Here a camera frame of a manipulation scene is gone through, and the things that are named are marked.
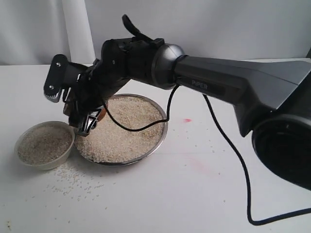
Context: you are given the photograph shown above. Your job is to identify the brown wooden cup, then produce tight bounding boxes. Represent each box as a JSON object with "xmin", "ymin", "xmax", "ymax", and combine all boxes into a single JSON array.
[{"xmin": 77, "ymin": 102, "xmax": 106, "ymax": 121}]

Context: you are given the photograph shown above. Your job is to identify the spilled rice grains on table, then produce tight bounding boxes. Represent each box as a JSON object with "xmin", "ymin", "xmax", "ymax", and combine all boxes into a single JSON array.
[{"xmin": 43, "ymin": 162, "xmax": 109, "ymax": 224}]

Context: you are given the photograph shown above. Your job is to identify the white backdrop curtain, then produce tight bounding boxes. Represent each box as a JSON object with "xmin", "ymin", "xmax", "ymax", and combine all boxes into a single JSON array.
[{"xmin": 0, "ymin": 0, "xmax": 311, "ymax": 65}]

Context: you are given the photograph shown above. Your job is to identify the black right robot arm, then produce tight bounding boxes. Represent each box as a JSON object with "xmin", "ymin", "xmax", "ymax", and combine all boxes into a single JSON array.
[{"xmin": 64, "ymin": 37, "xmax": 311, "ymax": 189}]

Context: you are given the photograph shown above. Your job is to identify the black camera cable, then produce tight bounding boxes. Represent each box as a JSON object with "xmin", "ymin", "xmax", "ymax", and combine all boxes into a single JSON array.
[{"xmin": 97, "ymin": 14, "xmax": 311, "ymax": 225}]

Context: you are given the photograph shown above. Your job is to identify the round steel tray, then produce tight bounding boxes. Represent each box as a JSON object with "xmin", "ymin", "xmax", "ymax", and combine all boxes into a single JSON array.
[{"xmin": 73, "ymin": 93, "xmax": 169, "ymax": 166}]

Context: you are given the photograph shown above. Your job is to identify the white ceramic bowl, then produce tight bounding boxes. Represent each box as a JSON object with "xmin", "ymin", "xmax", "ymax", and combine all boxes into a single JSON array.
[{"xmin": 14, "ymin": 121, "xmax": 75, "ymax": 170}]

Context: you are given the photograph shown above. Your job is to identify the uncooked white rice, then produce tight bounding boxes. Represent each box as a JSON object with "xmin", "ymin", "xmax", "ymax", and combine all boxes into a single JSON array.
[{"xmin": 17, "ymin": 126, "xmax": 72, "ymax": 165}]

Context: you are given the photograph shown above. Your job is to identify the rice in steel tray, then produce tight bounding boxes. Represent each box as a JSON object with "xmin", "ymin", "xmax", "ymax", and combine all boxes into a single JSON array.
[{"xmin": 75, "ymin": 96, "xmax": 163, "ymax": 163}]

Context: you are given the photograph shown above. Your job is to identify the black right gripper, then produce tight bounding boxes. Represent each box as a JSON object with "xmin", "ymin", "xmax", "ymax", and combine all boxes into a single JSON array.
[{"xmin": 63, "ymin": 37, "xmax": 158, "ymax": 136}]

